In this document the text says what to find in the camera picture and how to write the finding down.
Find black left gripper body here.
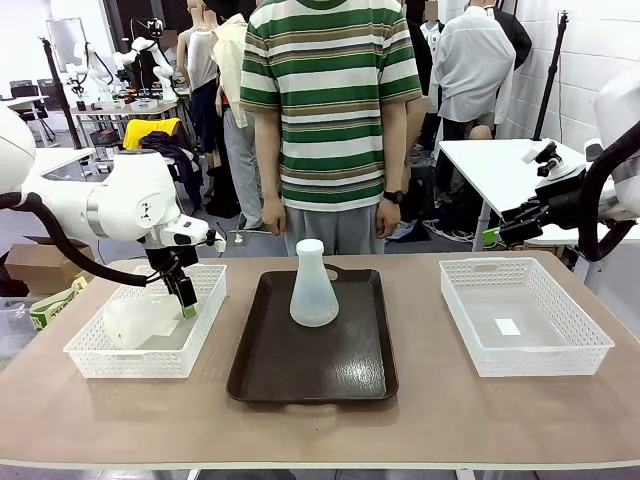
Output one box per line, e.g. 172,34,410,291
146,243,200,282

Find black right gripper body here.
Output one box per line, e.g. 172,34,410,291
529,187,585,232

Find translucent white conical flask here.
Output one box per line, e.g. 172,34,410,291
102,294,186,351
288,238,340,329

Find person's left forearm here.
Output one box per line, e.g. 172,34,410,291
381,97,412,194

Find person's right forearm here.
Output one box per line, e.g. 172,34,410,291
253,108,289,200

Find person's right hand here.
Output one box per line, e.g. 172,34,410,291
261,195,290,236

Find person's left hand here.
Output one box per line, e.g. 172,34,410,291
374,200,404,240

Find white side table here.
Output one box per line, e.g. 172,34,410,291
437,138,640,254

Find white perforated plastic basket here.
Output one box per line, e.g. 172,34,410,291
63,263,229,380
438,256,616,379

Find dark clothes pile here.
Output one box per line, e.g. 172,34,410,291
139,133,204,211

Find green and white carton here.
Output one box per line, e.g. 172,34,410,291
28,276,90,332

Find grey trousers on mannequin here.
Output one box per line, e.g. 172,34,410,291
222,107,265,231

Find yellow cloth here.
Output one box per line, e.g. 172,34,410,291
122,117,182,151

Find black tripod stand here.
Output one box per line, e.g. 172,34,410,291
532,9,574,142

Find dark brown serving tray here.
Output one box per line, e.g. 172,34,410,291
225,263,400,417

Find brown cardboard box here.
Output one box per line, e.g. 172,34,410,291
2,235,97,297

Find small white desk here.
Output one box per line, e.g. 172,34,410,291
29,147,109,184

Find person's grey trousers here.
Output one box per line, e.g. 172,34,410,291
283,204,387,257

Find background white desk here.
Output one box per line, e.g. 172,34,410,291
69,97,191,132

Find clear plastic bin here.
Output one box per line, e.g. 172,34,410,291
0,297,39,374

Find hanging black garment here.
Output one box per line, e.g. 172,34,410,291
492,7,534,71

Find black light stand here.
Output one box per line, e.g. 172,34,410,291
37,35,84,147

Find mannequin in white tank top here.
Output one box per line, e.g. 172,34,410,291
175,0,226,166

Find green striped t-shirt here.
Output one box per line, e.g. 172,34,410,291
238,0,424,214

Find cream shirt on mannequin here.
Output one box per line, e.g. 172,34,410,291
210,13,251,130

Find black office chair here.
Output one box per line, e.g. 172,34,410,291
9,79,51,136

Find whiteboard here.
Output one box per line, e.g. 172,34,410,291
45,17,90,74

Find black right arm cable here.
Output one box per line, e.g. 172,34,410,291
573,133,640,264

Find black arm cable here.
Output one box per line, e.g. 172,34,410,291
0,192,169,289
573,133,640,264

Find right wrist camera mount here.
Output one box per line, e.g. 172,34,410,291
521,141,587,192

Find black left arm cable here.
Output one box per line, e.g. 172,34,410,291
0,192,169,289

